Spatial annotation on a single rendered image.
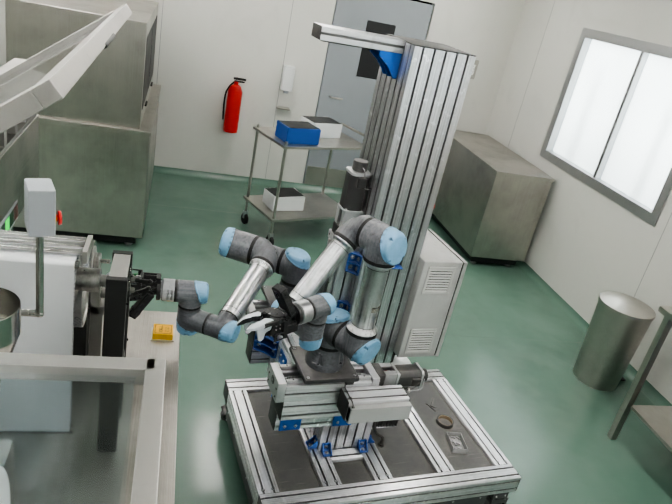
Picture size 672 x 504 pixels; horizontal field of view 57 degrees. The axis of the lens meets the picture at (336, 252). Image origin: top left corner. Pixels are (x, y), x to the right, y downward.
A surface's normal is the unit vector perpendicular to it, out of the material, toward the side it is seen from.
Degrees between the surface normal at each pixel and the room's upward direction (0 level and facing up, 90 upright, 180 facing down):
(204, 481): 0
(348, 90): 90
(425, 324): 90
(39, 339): 90
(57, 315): 90
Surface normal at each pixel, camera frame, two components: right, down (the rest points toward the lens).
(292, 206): 0.48, 0.45
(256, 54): 0.20, 0.44
